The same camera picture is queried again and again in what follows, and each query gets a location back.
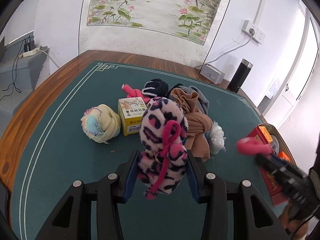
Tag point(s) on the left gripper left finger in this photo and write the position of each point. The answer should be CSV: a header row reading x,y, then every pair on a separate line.
x,y
71,217

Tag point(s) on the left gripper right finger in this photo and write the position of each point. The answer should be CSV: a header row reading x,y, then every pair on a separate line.
x,y
252,216

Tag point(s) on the orange heart-pattern cube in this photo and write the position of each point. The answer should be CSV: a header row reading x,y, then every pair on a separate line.
x,y
265,133

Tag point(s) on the white plastic bag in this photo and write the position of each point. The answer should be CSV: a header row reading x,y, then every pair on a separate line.
x,y
216,139

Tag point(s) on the tan knotted stocking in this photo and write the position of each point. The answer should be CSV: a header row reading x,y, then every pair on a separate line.
x,y
198,123

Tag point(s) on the pastel yellow sock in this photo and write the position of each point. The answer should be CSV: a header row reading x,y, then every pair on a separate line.
x,y
101,123

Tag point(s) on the yellow medicine box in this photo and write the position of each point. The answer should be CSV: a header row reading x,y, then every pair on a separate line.
x,y
131,114

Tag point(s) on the pink leopard fuzzy sock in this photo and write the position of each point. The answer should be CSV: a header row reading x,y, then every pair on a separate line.
x,y
162,165

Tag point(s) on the grey sock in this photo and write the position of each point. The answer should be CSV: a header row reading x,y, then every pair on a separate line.
x,y
202,102

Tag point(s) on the pink knotted sock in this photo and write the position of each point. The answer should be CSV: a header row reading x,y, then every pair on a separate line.
x,y
134,93

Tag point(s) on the black white striped sock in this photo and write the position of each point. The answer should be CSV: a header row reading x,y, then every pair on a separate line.
x,y
155,88

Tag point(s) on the person's right hand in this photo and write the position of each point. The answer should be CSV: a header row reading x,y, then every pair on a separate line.
x,y
293,225

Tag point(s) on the red storage box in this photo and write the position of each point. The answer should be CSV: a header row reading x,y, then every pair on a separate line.
x,y
267,163

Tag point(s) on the green table mat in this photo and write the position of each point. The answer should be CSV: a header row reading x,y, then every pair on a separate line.
x,y
80,138

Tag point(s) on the white door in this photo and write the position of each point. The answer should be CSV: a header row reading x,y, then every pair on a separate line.
x,y
293,73

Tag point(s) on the black thermos bottle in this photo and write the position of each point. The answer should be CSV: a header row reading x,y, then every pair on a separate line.
x,y
240,75

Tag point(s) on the grey speaker box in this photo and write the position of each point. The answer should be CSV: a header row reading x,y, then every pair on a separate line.
x,y
211,73

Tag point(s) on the grey side cabinet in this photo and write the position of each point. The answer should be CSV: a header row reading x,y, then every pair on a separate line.
x,y
19,75

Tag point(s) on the white power strip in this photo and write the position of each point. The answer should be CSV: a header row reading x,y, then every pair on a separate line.
x,y
31,52

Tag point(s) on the white wall socket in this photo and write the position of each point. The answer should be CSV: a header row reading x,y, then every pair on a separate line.
x,y
253,31

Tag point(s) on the lotus wall painting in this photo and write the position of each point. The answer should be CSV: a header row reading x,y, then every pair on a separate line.
x,y
181,31

